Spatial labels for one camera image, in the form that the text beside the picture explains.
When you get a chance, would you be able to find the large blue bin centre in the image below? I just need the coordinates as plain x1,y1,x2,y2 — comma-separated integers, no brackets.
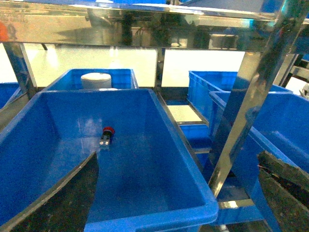
210,94,309,232

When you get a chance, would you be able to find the large blue bin left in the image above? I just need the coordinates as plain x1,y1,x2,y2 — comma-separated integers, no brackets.
0,89,219,232

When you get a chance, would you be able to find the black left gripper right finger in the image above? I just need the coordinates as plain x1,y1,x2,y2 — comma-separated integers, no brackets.
257,151,309,232

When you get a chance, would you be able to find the large blue bin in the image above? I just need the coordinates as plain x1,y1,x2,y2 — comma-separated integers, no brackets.
0,89,219,232
210,94,309,232

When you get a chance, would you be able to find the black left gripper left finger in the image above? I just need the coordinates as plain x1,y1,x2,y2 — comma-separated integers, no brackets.
0,152,99,232

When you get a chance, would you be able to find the red mushroom push button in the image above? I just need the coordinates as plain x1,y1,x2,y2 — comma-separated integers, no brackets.
99,126,115,146

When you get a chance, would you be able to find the blue bin behind left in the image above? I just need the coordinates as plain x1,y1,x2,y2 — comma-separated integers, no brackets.
43,69,138,91

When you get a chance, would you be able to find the blue bin behind centre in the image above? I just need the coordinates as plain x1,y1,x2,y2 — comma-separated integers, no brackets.
188,71,301,127

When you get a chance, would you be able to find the white cylindrical container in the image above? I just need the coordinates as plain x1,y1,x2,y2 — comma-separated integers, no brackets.
81,72,112,89

